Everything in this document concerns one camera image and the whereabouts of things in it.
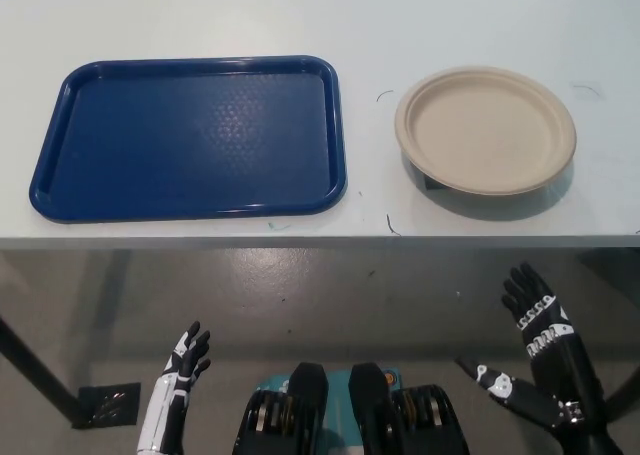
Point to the right robot hand black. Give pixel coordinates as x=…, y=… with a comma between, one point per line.
x=555, y=375

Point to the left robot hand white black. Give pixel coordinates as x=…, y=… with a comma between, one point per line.
x=167, y=400

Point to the beige paper plate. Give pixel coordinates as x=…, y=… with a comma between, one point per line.
x=485, y=125

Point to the blue plastic serving tray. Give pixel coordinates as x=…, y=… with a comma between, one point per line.
x=190, y=140

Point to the black floor foot patch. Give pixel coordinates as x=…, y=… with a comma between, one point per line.
x=107, y=405

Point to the black table leg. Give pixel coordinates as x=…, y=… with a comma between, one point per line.
x=35, y=370

